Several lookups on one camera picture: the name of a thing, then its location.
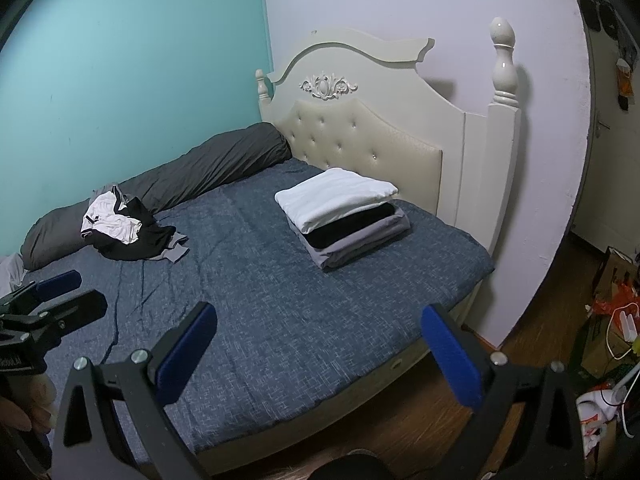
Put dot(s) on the cream door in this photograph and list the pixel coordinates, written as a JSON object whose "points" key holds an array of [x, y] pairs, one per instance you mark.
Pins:
{"points": [[610, 185]]}

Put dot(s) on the white black-trimmed garment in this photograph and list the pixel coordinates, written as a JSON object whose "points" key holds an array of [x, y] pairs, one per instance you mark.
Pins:
{"points": [[110, 217]]}

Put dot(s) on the blue patterned bedspread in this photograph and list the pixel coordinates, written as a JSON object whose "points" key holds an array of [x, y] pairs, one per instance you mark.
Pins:
{"points": [[275, 320]]}

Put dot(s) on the white long-sleeve shirt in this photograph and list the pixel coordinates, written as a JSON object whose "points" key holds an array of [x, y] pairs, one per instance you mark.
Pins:
{"points": [[335, 197]]}

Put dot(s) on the orange hanging packet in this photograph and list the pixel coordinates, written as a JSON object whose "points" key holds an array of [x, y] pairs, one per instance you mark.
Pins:
{"points": [[623, 85]]}

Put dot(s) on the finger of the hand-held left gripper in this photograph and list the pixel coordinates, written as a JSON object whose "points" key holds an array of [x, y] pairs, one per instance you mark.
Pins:
{"points": [[57, 282], [75, 310]]}

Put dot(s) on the crumpled black garment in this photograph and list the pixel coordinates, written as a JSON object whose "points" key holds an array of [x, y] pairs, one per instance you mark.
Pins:
{"points": [[145, 240]]}

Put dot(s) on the crumpled grey garment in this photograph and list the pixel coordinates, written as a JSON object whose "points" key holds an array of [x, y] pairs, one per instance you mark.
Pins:
{"points": [[175, 252]]}

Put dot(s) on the person's left hand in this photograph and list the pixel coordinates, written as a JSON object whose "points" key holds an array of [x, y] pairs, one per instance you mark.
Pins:
{"points": [[37, 405]]}

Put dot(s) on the black hanging accessory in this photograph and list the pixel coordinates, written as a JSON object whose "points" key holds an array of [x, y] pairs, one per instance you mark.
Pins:
{"points": [[600, 15]]}

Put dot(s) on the open cardboard box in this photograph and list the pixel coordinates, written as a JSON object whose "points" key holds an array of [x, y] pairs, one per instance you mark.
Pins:
{"points": [[595, 345]]}

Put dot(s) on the orange plastic bag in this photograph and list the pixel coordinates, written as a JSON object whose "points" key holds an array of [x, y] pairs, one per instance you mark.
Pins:
{"points": [[617, 300]]}

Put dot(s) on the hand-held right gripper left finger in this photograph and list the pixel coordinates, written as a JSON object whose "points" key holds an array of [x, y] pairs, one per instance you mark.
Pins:
{"points": [[185, 355]]}

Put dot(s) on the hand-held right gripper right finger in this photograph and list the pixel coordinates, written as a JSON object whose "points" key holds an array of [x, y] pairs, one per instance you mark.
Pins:
{"points": [[452, 355]]}

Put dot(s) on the dark grey rolled duvet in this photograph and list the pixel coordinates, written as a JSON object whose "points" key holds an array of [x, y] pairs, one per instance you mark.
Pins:
{"points": [[200, 170]]}

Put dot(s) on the light grey bed sheet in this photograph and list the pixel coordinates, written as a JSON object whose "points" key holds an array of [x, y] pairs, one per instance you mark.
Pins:
{"points": [[10, 275]]}

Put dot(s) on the cream tufted headboard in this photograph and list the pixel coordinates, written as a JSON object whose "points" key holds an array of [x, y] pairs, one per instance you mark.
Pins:
{"points": [[380, 110]]}

